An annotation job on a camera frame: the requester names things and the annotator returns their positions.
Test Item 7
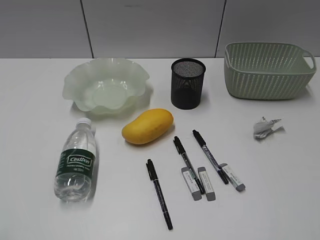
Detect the green plastic woven basket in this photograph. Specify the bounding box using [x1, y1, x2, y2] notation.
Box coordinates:
[224, 42, 317, 101]

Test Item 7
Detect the grey white eraser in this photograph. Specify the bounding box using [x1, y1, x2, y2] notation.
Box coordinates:
[219, 163, 246, 192]
[197, 166, 216, 202]
[181, 167, 202, 201]

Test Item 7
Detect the waste paper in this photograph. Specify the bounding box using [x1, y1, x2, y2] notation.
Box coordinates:
[253, 116, 285, 140]

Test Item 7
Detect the clear water bottle green label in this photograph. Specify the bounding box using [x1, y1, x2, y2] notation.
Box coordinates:
[54, 117, 97, 202]

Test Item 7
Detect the pale green wavy plate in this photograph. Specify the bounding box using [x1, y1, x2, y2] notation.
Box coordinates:
[62, 58, 150, 115]

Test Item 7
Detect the black marker pen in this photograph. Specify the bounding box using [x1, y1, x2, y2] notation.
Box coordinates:
[192, 129, 229, 185]
[146, 159, 173, 231]
[173, 136, 205, 195]

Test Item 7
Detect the yellow mango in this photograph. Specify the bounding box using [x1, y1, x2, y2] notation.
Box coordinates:
[121, 108, 174, 145]

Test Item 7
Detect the black mesh pen holder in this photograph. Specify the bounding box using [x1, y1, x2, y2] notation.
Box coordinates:
[170, 58, 206, 110]

